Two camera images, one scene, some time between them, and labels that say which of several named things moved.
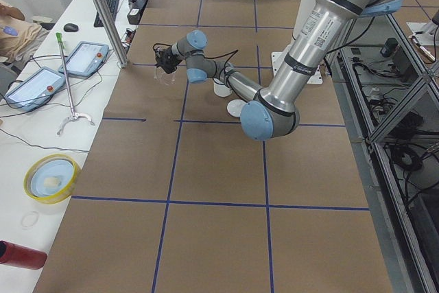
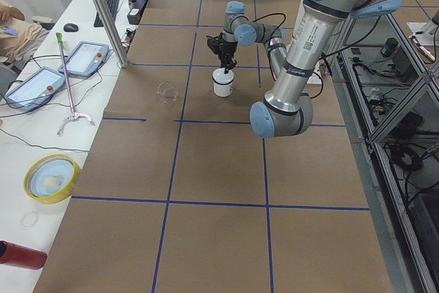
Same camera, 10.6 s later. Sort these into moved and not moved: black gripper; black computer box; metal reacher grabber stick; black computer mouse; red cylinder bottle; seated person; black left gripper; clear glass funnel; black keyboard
Moved: clear glass funnel; black gripper; black left gripper
Not moved: black computer mouse; black keyboard; seated person; black computer box; red cylinder bottle; metal reacher grabber stick
